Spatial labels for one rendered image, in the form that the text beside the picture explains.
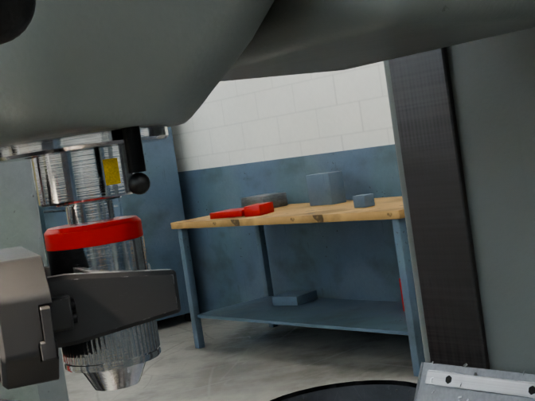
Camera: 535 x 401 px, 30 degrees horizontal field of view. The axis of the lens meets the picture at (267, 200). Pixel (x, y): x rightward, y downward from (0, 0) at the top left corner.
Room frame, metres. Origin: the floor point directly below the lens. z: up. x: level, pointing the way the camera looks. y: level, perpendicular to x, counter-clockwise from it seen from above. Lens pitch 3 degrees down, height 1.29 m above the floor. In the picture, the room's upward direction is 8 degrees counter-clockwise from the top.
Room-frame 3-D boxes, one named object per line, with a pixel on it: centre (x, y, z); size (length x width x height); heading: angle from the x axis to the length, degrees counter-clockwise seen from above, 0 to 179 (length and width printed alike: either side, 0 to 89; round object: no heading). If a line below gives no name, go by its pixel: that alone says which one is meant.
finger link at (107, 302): (0.45, 0.08, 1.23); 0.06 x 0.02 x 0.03; 109
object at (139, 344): (0.48, 0.09, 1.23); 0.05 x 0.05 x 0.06
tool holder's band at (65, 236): (0.48, 0.09, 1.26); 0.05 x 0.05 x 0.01
